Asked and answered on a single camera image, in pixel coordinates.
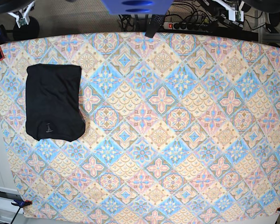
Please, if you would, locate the black round stool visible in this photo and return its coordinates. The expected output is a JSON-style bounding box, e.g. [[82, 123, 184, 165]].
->
[[13, 16, 40, 41]]

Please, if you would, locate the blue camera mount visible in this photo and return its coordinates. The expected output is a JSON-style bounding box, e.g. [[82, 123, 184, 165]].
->
[[102, 0, 173, 15]]

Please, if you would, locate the white power strip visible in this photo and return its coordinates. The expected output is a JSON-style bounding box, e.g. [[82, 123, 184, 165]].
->
[[163, 22, 207, 31]]

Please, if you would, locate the patterned tablecloth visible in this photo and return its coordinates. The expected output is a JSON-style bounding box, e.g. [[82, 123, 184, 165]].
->
[[0, 32, 280, 224]]

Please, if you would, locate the black T-shirt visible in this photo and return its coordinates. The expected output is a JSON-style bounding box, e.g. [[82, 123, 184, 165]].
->
[[25, 64, 86, 142]]

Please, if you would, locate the black remote control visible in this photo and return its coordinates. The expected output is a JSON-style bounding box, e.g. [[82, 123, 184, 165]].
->
[[145, 14, 165, 38]]

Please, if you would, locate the bottom left blue clamp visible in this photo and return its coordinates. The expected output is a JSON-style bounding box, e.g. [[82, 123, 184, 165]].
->
[[10, 199, 32, 224]]

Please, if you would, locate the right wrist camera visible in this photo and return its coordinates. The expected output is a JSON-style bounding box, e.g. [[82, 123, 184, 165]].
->
[[16, 16, 30, 28]]

